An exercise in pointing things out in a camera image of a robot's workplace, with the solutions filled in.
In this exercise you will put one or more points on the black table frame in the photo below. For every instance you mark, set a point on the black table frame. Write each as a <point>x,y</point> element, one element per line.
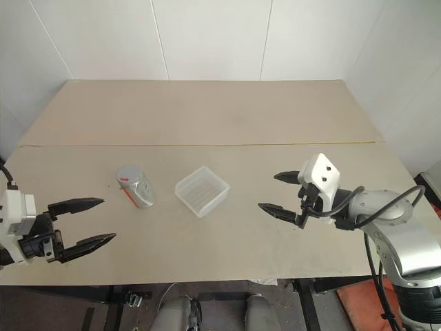
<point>307,305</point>

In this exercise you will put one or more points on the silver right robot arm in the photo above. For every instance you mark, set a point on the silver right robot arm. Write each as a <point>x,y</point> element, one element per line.
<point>389,208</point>

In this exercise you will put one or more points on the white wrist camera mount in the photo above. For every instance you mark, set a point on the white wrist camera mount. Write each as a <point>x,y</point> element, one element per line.
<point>15,212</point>
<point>324,172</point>

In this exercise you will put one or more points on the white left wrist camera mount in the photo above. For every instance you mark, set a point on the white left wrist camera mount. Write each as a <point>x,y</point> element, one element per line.
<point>15,212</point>

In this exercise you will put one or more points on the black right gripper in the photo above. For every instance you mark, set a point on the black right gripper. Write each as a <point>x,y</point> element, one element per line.
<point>307,203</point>

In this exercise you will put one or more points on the clear plastic tray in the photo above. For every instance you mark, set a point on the clear plastic tray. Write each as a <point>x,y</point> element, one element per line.
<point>202,191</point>

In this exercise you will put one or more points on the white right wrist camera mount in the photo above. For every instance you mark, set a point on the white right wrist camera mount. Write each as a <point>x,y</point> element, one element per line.
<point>324,172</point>

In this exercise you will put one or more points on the silver can with red label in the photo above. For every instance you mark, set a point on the silver can with red label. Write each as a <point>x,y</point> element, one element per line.
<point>136,188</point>

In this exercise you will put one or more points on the orange cloth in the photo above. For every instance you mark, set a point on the orange cloth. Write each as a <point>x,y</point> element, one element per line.
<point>358,299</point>

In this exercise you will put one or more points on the small metal clamp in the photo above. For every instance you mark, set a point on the small metal clamp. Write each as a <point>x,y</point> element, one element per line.
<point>134,298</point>

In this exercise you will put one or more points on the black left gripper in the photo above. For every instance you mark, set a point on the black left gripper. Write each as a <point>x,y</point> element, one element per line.
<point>38,241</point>

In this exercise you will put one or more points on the grey rounded robot leg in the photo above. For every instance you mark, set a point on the grey rounded robot leg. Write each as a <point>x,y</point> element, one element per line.
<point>258,311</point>
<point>176,312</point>

